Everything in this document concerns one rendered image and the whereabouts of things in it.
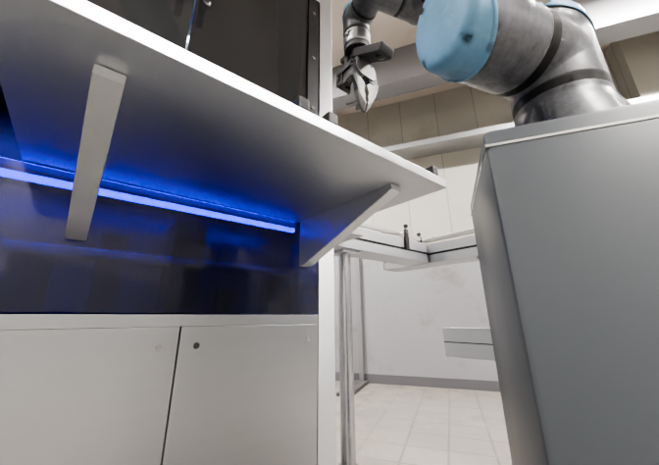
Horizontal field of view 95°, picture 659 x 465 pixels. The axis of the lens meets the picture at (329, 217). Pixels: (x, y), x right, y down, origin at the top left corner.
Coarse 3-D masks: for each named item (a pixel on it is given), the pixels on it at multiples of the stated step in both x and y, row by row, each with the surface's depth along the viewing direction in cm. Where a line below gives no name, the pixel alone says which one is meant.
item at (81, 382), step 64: (0, 320) 47; (64, 320) 51; (128, 320) 57; (192, 320) 64; (256, 320) 73; (0, 384) 45; (64, 384) 50; (128, 384) 55; (192, 384) 61; (256, 384) 69; (0, 448) 44; (64, 448) 48; (128, 448) 53; (192, 448) 58; (256, 448) 66
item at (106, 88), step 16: (96, 64) 33; (96, 80) 34; (112, 80) 34; (96, 96) 35; (112, 96) 35; (96, 112) 37; (112, 112) 37; (96, 128) 38; (112, 128) 39; (80, 144) 39; (96, 144) 40; (80, 160) 41; (96, 160) 42; (80, 176) 43; (96, 176) 44; (80, 192) 46; (96, 192) 46; (80, 208) 48; (80, 224) 51
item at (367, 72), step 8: (352, 40) 81; (360, 40) 80; (344, 48) 83; (352, 48) 82; (344, 56) 85; (344, 64) 84; (360, 64) 77; (368, 64) 80; (336, 72) 83; (344, 72) 81; (360, 72) 77; (368, 72) 79; (336, 80) 82; (344, 80) 79; (368, 80) 79; (344, 88) 82
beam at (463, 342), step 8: (448, 328) 135; (456, 328) 132; (464, 328) 130; (472, 328) 127; (480, 328) 126; (488, 328) 125; (448, 336) 134; (456, 336) 131; (464, 336) 129; (472, 336) 126; (480, 336) 124; (488, 336) 121; (448, 344) 133; (456, 344) 131; (464, 344) 128; (472, 344) 126; (480, 344) 123; (488, 344) 121; (448, 352) 133; (456, 352) 130; (464, 352) 127; (472, 352) 125; (480, 352) 123; (488, 352) 120; (488, 360) 120
